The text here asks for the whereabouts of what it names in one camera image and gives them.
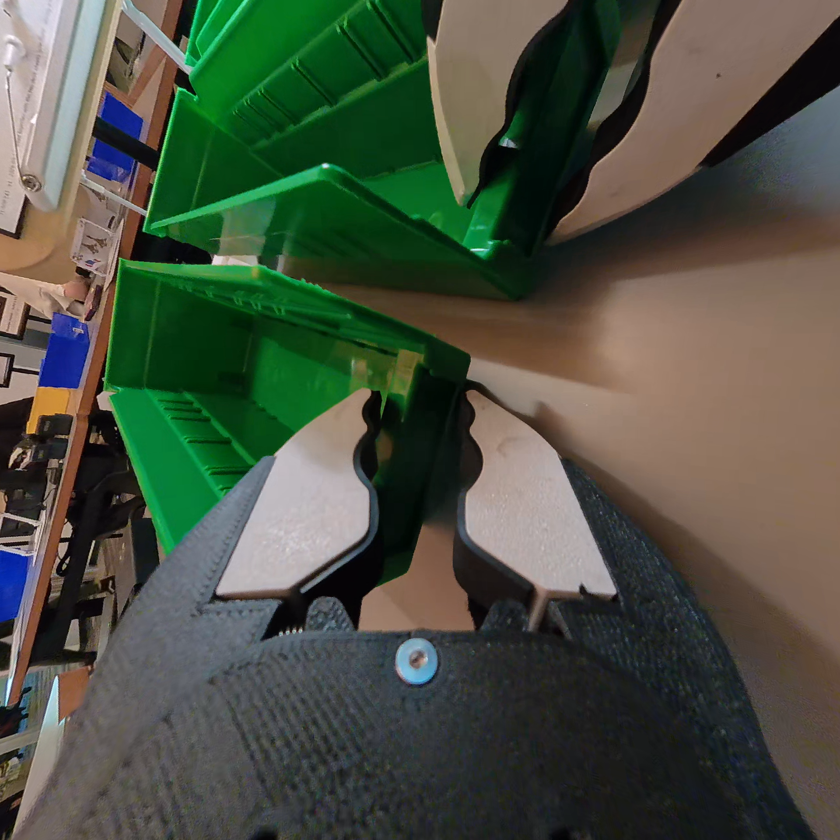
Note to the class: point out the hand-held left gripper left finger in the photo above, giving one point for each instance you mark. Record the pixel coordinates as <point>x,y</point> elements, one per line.
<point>302,518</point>

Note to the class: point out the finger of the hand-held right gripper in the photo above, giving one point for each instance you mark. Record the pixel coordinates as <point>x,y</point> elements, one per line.
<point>472,79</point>
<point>709,79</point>

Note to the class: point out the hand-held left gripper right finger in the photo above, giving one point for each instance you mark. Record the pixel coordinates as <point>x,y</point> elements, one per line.
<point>531,518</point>

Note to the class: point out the light grey desk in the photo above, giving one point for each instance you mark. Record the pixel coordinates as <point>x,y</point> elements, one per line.
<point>689,361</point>

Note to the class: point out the yellow box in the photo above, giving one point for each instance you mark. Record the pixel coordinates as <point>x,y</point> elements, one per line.
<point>47,410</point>

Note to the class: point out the blue plastic bin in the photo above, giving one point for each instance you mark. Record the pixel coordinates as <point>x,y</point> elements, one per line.
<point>14,584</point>
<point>64,351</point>
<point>115,138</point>

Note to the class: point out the brown wooden table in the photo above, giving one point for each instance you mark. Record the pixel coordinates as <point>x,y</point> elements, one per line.
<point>154,92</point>

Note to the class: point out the printed picture card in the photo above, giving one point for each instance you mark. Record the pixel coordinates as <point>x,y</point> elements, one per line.
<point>97,249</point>

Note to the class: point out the curved plywood display board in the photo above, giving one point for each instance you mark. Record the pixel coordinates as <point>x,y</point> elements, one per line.
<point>39,256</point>

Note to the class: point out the white instruction poster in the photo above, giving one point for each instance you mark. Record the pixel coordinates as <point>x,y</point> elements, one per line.
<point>16,131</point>

